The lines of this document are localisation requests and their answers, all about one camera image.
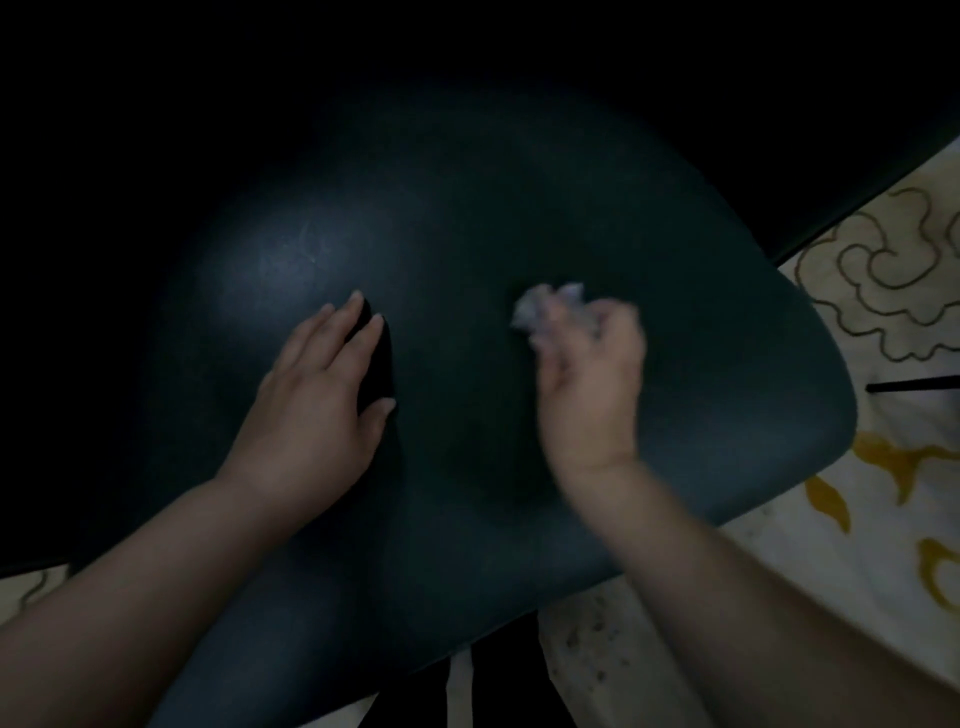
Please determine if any person's right hand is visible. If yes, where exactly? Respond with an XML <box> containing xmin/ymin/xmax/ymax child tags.
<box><xmin>525</xmin><ymin>288</ymin><xmax>649</xmax><ymax>485</ymax></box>

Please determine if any person's left hand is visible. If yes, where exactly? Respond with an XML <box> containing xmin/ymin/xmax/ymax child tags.
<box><xmin>214</xmin><ymin>290</ymin><xmax>398</xmax><ymax>528</ymax></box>

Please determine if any white tissue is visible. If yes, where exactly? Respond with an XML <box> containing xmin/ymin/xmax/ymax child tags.
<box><xmin>510</xmin><ymin>282</ymin><xmax>601</xmax><ymax>340</ymax></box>

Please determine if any person's right forearm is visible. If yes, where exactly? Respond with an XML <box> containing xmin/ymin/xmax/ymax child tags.
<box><xmin>562</xmin><ymin>459</ymin><xmax>960</xmax><ymax>728</ymax></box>

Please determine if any person's left forearm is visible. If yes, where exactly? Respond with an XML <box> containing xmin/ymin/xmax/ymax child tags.
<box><xmin>0</xmin><ymin>474</ymin><xmax>301</xmax><ymax>728</ymax></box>

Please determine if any dark green chair seat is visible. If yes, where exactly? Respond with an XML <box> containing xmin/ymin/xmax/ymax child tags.
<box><xmin>71</xmin><ymin>82</ymin><xmax>858</xmax><ymax>728</ymax></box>

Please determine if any black chair base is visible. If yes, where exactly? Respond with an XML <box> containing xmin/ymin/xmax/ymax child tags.
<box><xmin>358</xmin><ymin>611</ymin><xmax>579</xmax><ymax>728</ymax></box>

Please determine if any black table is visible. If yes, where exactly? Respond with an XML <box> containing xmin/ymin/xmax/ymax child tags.
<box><xmin>0</xmin><ymin>0</ymin><xmax>960</xmax><ymax>580</ymax></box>

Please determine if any thin black rod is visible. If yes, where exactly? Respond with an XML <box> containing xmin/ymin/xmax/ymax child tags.
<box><xmin>865</xmin><ymin>377</ymin><xmax>960</xmax><ymax>396</ymax></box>

